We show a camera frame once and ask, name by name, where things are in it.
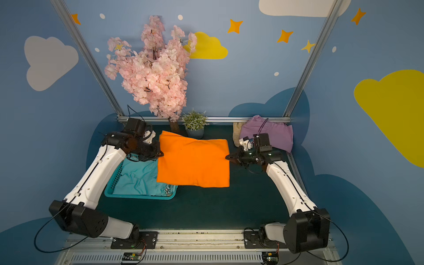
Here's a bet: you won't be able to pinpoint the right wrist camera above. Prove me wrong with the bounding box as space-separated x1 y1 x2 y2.
239 133 272 152

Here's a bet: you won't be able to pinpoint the teal pants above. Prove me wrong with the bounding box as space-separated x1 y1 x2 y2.
112 158 173 197

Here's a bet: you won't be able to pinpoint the circuit board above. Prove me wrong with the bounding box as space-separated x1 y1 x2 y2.
121 252 142 263
261 252 279 265

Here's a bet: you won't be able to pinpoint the small potted green plant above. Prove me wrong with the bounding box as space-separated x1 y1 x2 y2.
182 110 207 140

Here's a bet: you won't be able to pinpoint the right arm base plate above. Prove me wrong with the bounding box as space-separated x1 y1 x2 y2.
243 227 287 249

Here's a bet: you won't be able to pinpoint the left circuit board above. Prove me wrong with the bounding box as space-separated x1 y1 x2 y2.
121 252 142 263

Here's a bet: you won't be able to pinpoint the cream glove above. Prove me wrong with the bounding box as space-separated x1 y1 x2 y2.
233 122 246 148

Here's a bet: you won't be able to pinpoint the purple garment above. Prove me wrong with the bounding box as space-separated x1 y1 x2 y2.
240 115 294 152

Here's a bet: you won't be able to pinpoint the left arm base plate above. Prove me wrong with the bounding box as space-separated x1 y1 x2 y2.
110 231 159 250

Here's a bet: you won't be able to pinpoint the pink blossom artificial tree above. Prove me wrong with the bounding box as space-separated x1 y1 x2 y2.
104 16 197 134

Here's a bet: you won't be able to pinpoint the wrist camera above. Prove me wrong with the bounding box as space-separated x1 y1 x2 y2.
239 133 272 152
123 118 156 144

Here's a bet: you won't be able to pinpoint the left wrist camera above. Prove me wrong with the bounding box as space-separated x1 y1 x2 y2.
123 118 156 144

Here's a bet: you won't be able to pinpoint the aluminium front rail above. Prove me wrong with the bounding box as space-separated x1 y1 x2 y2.
56 229 342 265

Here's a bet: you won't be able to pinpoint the right circuit board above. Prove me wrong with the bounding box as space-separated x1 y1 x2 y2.
261 252 279 265

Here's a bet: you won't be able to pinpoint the teal plastic basket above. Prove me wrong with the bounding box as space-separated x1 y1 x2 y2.
104 155 178 201

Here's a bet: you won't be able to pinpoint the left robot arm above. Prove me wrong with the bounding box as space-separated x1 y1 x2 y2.
49 130 163 245

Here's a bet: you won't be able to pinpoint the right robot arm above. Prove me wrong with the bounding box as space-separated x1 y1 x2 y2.
226 147 330 254

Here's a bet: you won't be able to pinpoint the aluminium back frame bar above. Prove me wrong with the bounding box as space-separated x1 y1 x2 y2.
117 115 292 124

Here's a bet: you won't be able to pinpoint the orange pants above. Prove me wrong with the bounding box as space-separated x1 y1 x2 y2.
157 131 230 188

